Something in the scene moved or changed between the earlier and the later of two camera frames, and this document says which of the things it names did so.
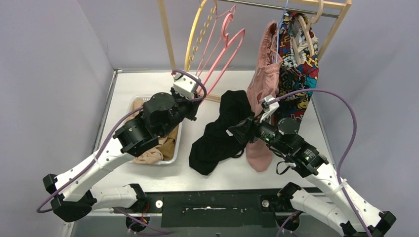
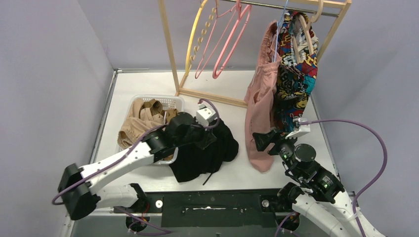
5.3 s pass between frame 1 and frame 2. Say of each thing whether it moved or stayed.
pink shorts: stayed
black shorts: moved
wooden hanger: stayed
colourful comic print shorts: stayed
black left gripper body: moved
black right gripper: moved
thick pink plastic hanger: moved
